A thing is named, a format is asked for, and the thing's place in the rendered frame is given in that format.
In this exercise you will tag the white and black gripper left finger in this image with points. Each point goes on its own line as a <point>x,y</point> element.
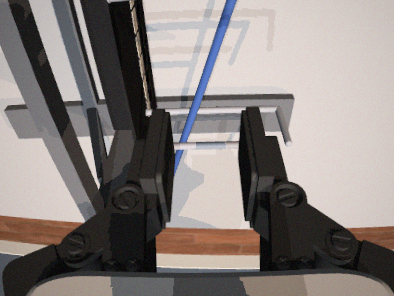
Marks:
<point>122,236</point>

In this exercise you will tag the blue cable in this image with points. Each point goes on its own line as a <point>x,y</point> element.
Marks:
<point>211,59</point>

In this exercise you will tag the grey metal rack frame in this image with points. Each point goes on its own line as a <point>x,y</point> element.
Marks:
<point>23,49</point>

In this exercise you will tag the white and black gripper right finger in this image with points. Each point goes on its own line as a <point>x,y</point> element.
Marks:
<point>297,230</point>

